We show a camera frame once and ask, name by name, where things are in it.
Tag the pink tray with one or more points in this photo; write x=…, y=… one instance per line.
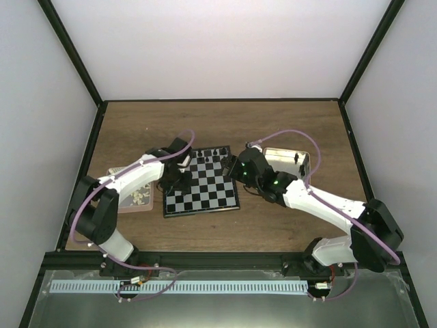
x=134, y=188

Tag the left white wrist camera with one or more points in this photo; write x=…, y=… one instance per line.
x=186, y=160

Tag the black aluminium mounting rail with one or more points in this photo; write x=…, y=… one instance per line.
x=288, y=263

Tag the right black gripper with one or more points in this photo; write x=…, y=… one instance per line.
x=231, y=168

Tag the light blue slotted cable duct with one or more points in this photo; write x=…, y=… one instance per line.
x=287, y=287

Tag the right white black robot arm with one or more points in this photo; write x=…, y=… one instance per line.
x=371, y=233

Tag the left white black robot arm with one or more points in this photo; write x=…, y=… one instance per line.
x=93, y=209

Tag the pile of black chess pieces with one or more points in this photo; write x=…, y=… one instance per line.
x=299, y=161

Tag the pile of white chess pieces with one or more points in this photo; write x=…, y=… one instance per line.
x=141, y=196

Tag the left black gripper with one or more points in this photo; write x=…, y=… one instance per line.
x=184, y=187

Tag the yellow metal tin box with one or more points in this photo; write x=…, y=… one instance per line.
x=283, y=160

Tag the black grey chessboard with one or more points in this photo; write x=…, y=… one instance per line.
x=211, y=191

